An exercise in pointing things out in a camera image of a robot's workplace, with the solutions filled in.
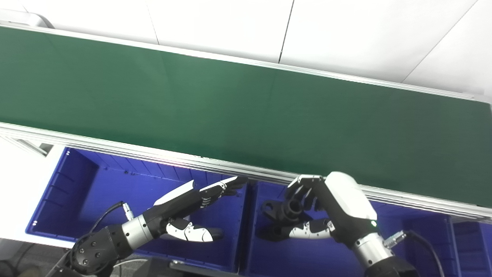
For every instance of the aluminium conveyor support bracket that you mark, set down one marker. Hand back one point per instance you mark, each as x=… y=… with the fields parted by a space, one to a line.
x=30 y=147

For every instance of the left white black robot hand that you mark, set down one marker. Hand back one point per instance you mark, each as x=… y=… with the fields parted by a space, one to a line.
x=177 y=204

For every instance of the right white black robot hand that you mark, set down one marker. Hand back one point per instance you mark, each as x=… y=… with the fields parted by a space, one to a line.
x=348 y=207

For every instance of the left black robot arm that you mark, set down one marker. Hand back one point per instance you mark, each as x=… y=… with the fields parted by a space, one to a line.
x=100 y=250

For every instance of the green conveyor belt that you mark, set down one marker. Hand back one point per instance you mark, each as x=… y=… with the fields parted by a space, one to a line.
x=230 y=111
x=153 y=154

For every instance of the white conveyor motor housing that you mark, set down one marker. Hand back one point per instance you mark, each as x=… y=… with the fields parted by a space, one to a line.
x=23 y=19

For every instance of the black flange part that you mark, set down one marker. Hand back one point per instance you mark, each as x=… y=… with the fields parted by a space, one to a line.
x=284 y=211
x=275 y=232

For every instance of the blue plastic bin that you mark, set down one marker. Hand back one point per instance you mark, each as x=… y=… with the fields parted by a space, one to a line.
x=96 y=200
x=472 y=246
x=407 y=238

